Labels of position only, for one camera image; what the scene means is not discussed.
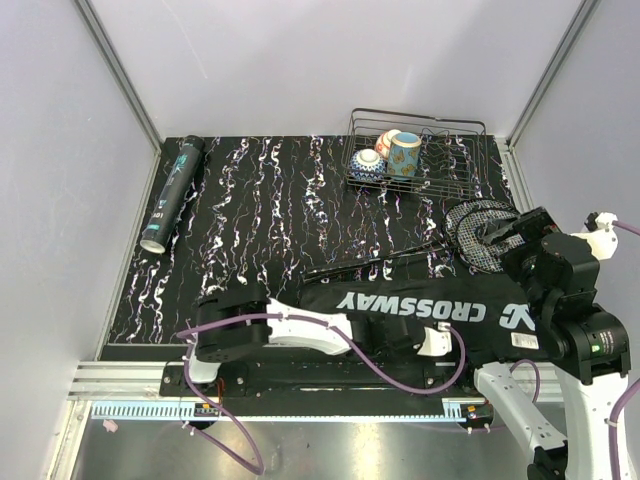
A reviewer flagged black shuttlecock tube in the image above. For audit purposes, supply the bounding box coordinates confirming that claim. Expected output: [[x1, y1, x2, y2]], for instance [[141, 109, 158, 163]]
[[140, 135, 205, 254]]

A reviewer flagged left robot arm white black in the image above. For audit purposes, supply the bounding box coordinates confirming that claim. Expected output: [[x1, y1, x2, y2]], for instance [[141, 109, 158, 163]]
[[180, 286, 428, 396]]

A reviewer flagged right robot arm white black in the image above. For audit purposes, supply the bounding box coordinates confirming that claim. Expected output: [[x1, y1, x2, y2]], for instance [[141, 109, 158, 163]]
[[453, 207, 639, 479]]

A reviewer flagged black badminton racket lower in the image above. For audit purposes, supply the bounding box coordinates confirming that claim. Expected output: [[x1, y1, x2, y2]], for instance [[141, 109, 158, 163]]
[[302, 200, 521, 285]]

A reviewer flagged black badminton racket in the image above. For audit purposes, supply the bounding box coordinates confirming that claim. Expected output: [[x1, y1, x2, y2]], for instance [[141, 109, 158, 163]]
[[442, 198, 519, 247], [302, 200, 521, 285]]

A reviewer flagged black badminton racket upper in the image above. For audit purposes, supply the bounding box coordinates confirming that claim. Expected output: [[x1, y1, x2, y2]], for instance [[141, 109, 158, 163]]
[[442, 198, 519, 247]]

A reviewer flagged black Crossway racket bag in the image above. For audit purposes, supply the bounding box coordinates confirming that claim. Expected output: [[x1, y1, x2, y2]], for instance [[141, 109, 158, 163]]
[[300, 274, 548, 363]]

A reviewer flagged light blue butterfly cup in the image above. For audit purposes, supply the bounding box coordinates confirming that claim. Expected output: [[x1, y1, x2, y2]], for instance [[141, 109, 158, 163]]
[[387, 132, 422, 181]]

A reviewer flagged red white patterned cup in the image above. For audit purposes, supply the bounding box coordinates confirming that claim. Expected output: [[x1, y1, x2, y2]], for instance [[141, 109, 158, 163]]
[[375, 129, 400, 159]]

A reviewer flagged blue white patterned bowl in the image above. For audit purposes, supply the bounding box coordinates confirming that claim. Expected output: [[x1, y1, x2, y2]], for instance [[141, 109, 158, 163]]
[[348, 149, 386, 182]]

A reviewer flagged small pink object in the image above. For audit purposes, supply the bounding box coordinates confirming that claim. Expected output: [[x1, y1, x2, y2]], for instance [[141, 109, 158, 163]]
[[103, 420, 118, 433]]

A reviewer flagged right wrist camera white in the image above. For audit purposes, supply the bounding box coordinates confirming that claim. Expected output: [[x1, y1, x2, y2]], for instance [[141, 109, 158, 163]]
[[572, 212, 618, 261]]

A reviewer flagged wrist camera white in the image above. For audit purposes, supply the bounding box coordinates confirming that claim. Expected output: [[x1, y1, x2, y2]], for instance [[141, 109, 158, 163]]
[[414, 324, 453, 358], [572, 212, 618, 261]]

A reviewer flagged dark wire dish rack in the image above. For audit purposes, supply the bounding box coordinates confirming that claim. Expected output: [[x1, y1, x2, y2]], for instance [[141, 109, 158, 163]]
[[342, 108, 489, 200]]

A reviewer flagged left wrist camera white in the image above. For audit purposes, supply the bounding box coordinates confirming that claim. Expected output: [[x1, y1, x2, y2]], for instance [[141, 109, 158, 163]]
[[414, 324, 453, 358]]

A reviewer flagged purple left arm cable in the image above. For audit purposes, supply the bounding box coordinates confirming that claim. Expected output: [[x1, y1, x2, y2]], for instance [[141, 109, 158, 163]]
[[177, 312, 467, 475]]

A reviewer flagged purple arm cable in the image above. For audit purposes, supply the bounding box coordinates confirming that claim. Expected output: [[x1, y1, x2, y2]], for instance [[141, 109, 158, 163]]
[[177, 312, 467, 475], [469, 219, 640, 480]]

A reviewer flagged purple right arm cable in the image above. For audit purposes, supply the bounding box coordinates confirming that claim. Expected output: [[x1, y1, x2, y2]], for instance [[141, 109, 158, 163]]
[[469, 219, 640, 480]]

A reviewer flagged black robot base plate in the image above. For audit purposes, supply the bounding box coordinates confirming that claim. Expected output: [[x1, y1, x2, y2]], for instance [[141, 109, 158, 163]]
[[192, 361, 487, 418]]

